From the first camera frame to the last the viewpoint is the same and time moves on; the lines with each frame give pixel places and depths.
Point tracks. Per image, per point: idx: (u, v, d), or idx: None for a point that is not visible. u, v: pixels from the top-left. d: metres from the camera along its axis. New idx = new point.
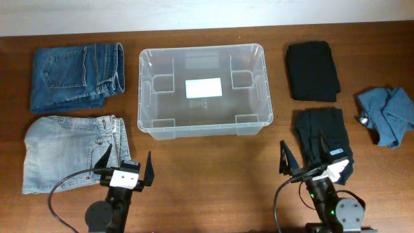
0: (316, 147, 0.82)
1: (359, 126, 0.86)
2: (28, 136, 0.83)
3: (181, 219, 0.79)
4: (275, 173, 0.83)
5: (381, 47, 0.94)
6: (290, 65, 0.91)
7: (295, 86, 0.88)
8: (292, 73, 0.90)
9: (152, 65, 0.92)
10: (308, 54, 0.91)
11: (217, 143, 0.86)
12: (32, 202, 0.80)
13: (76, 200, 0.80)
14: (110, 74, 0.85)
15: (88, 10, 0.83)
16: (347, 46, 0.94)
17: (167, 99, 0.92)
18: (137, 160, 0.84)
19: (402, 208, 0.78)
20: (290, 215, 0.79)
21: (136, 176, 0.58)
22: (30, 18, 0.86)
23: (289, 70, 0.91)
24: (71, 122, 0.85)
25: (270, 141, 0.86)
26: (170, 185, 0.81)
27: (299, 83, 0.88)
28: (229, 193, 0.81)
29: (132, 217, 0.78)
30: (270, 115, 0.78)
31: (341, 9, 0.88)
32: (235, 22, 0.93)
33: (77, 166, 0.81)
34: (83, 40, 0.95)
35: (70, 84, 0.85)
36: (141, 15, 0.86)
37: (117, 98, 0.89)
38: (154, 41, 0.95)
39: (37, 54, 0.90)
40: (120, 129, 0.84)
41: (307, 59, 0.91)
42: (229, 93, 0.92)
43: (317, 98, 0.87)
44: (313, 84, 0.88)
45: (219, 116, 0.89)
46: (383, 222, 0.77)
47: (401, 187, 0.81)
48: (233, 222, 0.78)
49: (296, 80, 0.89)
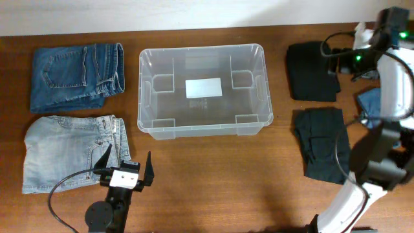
0: (316, 147, 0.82)
1: (359, 126, 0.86)
2: (28, 136, 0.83)
3: (181, 219, 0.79)
4: (275, 174, 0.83)
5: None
6: (289, 65, 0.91)
7: (295, 86, 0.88)
8: (291, 72, 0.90)
9: (151, 65, 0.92)
10: (308, 54, 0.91)
11: (217, 143, 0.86)
12: (32, 202, 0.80)
13: (77, 200, 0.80)
14: (111, 74, 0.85)
15: (88, 10, 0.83)
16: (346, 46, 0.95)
17: (167, 98, 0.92)
18: (137, 160, 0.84)
19: (400, 208, 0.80)
20: (290, 215, 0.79)
21: (136, 176, 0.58)
22: (30, 18, 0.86)
23: (289, 69, 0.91)
24: (71, 122, 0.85)
25: (270, 141, 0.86)
26: (170, 185, 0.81)
27: (299, 82, 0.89)
28: (229, 193, 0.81)
29: (132, 217, 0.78)
30: (270, 115, 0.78)
31: (342, 8, 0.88)
32: (235, 22, 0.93)
33: (77, 166, 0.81)
34: (83, 40, 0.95)
35: (70, 84, 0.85)
36: (142, 14, 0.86)
37: (117, 98, 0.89)
38: (154, 41, 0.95)
39: (37, 54, 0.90)
40: (120, 129, 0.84)
41: (308, 59, 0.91)
42: (229, 92, 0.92)
43: (316, 98, 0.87)
44: (313, 83, 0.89)
45: (220, 116, 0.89)
46: (382, 221, 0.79)
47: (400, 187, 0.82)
48: (233, 222, 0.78)
49: (296, 80, 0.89)
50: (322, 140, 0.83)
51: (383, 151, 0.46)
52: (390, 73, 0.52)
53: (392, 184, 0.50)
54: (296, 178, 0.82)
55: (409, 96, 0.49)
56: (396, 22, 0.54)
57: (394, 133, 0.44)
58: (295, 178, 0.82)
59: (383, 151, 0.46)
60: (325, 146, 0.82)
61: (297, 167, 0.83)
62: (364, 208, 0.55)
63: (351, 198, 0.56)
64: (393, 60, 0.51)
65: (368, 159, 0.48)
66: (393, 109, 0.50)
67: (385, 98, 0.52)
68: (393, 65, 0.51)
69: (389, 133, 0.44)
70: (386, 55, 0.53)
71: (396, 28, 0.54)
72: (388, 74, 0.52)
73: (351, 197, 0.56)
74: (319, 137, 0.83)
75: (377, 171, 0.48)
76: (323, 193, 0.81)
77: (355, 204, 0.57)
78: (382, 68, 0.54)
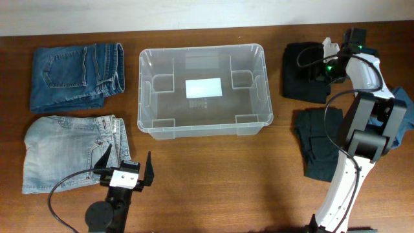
0: (316, 147, 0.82)
1: None
2: (28, 136, 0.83)
3: (182, 219, 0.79)
4: (275, 174, 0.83)
5: (381, 52, 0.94)
6: (284, 65, 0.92)
7: (288, 85, 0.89)
8: (285, 72, 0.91)
9: (151, 65, 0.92)
10: (303, 53, 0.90)
11: (216, 143, 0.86)
12: (31, 202, 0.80)
13: (77, 200, 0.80)
14: (111, 74, 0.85)
15: (88, 10, 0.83)
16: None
17: (167, 99, 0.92)
18: (137, 160, 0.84)
19: (400, 208, 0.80)
20: (291, 215, 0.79)
21: (136, 175, 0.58)
22: (29, 17, 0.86)
23: (283, 70, 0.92)
24: (71, 122, 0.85)
25: (270, 141, 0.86)
26: (170, 185, 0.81)
27: (291, 83, 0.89)
28: (229, 193, 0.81)
29: (132, 217, 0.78)
30: (270, 115, 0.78)
31: (341, 9, 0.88)
32: (235, 22, 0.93)
33: (77, 165, 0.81)
34: (83, 40, 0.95)
35: (70, 84, 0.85)
36: (141, 14, 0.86)
37: (117, 98, 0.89)
38: (154, 41, 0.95)
39: (37, 54, 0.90)
40: (120, 129, 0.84)
41: (303, 59, 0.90)
42: (229, 92, 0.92)
43: (309, 98, 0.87)
44: (305, 83, 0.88)
45: (220, 116, 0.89)
46: (383, 221, 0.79)
47: (400, 187, 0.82)
48: (233, 222, 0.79)
49: (289, 79, 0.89)
50: (321, 139, 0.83)
51: (363, 118, 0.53)
52: (357, 70, 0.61)
53: (376, 154, 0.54)
54: (295, 178, 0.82)
55: (374, 78, 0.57)
56: (356, 39, 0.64)
57: (369, 100, 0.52)
58: (295, 179, 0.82)
59: (363, 118, 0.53)
60: (324, 145, 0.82)
61: (297, 167, 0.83)
62: (358, 183, 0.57)
63: (343, 177, 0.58)
64: (356, 61, 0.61)
65: (352, 128, 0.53)
66: (365, 88, 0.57)
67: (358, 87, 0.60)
68: (358, 63, 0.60)
69: (365, 101, 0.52)
70: (352, 58, 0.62)
71: (356, 43, 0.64)
72: (356, 72, 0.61)
73: (344, 176, 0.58)
74: (319, 137, 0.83)
75: (361, 140, 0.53)
76: (322, 194, 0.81)
77: (348, 184, 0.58)
78: (351, 70, 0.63)
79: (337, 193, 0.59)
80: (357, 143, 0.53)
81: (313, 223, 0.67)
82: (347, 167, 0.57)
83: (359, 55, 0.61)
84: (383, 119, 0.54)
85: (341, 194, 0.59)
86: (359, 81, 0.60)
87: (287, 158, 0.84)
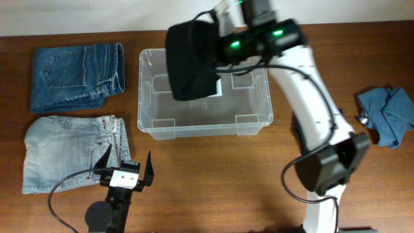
0: None
1: (359, 126, 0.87)
2: (28, 136, 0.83)
3: (181, 219, 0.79)
4: (275, 174, 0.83)
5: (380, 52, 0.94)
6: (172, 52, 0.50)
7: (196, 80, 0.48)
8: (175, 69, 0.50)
9: (151, 65, 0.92)
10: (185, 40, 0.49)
11: (217, 143, 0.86)
12: (31, 202, 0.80)
13: (77, 199, 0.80)
14: (110, 74, 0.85)
15: (88, 10, 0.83)
16: (345, 52, 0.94)
17: (167, 99, 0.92)
18: (137, 160, 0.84)
19: (401, 207, 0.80)
20: (290, 214, 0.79)
21: (136, 175, 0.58)
22: (29, 18, 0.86)
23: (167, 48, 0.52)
24: (71, 122, 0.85)
25: (270, 141, 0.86)
26: (170, 185, 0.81)
27: (173, 68, 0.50)
28: (229, 193, 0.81)
29: (133, 217, 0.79)
30: (270, 115, 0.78)
31: (339, 8, 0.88)
32: None
33: (77, 165, 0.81)
34: (83, 40, 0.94)
35: (70, 85, 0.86)
36: (142, 14, 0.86)
37: (117, 98, 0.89)
38: (154, 41, 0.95)
39: (37, 54, 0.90)
40: (120, 129, 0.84)
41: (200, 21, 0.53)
42: (229, 92, 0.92)
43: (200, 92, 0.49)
44: (191, 68, 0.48)
45: (220, 116, 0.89)
46: (383, 221, 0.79)
47: (401, 187, 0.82)
48: (233, 222, 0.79)
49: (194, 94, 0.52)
50: None
51: (328, 174, 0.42)
52: (288, 82, 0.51)
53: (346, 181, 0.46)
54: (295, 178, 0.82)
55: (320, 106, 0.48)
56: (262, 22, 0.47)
57: (332, 158, 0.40)
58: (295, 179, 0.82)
59: (328, 175, 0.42)
60: None
61: None
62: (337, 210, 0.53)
63: (321, 206, 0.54)
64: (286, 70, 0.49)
65: (319, 183, 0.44)
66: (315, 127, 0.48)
67: (302, 114, 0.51)
68: (287, 73, 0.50)
69: (326, 158, 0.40)
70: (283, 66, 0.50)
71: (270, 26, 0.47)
72: (287, 83, 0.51)
73: (322, 206, 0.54)
74: None
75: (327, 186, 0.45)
76: None
77: (328, 212, 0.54)
78: (282, 77, 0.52)
79: (319, 230, 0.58)
80: (323, 188, 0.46)
81: (308, 231, 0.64)
82: (323, 203, 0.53)
83: (288, 60, 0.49)
84: (347, 155, 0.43)
85: (325, 219, 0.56)
86: (305, 114, 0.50)
87: (287, 158, 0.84)
